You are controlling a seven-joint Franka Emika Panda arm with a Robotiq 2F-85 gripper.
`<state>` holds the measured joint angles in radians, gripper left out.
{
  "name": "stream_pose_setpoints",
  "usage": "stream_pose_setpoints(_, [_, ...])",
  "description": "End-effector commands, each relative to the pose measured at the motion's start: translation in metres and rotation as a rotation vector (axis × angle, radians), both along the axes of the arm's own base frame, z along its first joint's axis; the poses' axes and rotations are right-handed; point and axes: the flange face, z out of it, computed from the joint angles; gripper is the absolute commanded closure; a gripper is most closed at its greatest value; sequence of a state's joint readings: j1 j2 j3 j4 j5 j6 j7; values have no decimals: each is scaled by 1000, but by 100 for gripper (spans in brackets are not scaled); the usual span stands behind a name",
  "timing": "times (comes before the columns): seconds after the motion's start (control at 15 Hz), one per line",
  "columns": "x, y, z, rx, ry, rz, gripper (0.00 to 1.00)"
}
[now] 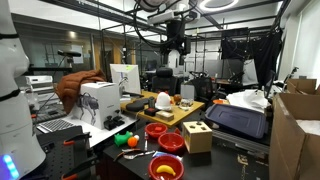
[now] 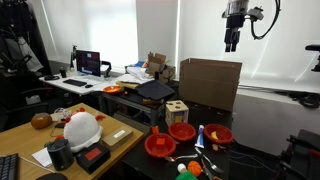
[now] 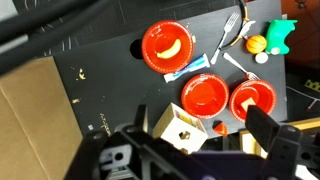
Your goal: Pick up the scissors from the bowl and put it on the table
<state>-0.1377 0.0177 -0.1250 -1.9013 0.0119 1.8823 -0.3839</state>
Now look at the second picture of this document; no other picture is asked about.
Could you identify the white paper sheets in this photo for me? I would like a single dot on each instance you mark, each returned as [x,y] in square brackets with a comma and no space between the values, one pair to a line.
[138,74]

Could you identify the open small cardboard box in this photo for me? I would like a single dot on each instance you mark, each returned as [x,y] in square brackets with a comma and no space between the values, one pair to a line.
[156,60]

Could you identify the green plastic toy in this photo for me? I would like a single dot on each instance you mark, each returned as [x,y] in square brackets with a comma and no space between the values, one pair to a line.
[185,176]

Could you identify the wooden desk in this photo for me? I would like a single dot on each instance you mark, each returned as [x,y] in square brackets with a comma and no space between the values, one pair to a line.
[20,140]

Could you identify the black oval case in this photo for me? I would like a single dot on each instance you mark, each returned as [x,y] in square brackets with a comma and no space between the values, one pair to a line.
[51,176]

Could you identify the black box red label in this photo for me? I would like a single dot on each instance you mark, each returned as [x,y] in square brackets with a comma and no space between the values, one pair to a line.
[83,163]

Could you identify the orange toy ball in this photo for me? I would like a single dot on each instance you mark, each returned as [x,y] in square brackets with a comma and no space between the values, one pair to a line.
[194,168]

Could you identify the black equipment frame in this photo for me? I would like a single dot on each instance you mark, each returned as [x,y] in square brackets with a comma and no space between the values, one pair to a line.
[300,156]

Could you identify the black office chair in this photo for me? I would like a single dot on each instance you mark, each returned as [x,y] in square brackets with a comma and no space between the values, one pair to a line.
[20,100]

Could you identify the dark blue bin lid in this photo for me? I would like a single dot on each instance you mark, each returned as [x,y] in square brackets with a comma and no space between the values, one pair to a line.
[155,90]

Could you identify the white paper note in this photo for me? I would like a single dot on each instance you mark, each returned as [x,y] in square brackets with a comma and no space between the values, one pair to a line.
[41,156]

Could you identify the white desk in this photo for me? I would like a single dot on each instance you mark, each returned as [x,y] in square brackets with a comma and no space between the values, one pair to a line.
[66,87]

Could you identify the brown ball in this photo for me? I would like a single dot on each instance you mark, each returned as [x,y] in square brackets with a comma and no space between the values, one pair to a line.
[41,120]

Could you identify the large cardboard box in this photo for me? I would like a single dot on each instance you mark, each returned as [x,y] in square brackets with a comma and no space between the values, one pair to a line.
[210,83]

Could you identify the black desk stand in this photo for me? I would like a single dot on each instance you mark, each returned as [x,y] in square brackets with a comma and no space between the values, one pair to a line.
[72,56]

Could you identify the red plastic bowl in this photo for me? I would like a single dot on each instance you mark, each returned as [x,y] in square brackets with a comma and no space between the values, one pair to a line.
[151,148]
[226,135]
[181,131]

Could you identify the black cup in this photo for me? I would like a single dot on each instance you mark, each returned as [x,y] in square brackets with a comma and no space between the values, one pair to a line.
[63,72]

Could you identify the small tan cardboard box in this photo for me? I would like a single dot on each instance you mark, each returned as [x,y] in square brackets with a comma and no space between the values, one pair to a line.
[116,137]

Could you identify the clear glass bowl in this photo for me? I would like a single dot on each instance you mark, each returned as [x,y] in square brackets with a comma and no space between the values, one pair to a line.
[61,113]

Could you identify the black mug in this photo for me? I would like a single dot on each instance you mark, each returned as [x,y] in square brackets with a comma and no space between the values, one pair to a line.
[60,155]

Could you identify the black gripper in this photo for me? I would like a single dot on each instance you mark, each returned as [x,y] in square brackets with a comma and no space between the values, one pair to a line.
[235,23]

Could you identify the black camera on stand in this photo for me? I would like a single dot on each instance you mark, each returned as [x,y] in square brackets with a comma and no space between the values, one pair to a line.
[315,48]

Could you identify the tan flat board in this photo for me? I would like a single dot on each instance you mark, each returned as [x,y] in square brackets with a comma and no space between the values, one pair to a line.
[128,85]

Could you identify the orange bowl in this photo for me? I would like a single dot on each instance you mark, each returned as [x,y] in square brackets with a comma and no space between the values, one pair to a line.
[112,89]

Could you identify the white blue toothpaste tube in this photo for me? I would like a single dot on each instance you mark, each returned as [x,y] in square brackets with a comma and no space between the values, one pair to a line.
[200,138]

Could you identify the black computer monitor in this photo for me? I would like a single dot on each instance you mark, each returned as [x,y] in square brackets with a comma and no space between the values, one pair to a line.
[88,62]

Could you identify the yellow toy banana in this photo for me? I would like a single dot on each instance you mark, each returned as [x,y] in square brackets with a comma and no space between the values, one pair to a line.
[215,135]

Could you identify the black computer mouse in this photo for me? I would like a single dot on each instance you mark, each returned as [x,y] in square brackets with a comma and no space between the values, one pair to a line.
[88,86]

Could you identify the black keyboard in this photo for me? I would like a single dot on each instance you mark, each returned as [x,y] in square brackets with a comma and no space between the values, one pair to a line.
[8,166]
[74,82]

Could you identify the red toy block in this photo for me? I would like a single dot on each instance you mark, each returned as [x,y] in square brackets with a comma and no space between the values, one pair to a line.
[155,130]
[160,141]

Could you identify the wooden shape sorter box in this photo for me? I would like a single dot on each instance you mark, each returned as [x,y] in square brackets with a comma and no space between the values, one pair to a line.
[173,108]

